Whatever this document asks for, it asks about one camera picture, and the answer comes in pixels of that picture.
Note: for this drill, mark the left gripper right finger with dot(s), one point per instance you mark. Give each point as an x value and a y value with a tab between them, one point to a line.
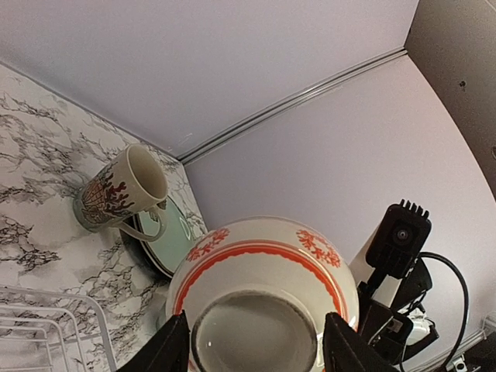
344	350

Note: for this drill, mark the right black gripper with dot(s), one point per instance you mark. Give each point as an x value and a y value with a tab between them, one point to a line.
393	320

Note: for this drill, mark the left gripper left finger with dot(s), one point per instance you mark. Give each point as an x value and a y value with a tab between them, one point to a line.
168	350

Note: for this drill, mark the pale green plate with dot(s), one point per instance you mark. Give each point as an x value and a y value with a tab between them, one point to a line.
184	239

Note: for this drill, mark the white red small bowl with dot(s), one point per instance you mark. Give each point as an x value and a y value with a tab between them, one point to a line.
256	293

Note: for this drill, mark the patterned beige tall cup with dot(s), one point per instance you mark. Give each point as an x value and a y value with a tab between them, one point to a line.
133	182

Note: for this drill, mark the black red plate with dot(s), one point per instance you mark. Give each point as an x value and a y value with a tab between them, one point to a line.
160	255

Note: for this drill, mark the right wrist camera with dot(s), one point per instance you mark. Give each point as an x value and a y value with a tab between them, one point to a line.
390	254

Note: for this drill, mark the white wire dish rack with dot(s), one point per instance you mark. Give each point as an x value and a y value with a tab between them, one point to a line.
53	331

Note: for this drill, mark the right aluminium frame post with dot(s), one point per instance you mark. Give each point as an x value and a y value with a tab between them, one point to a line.
288	103

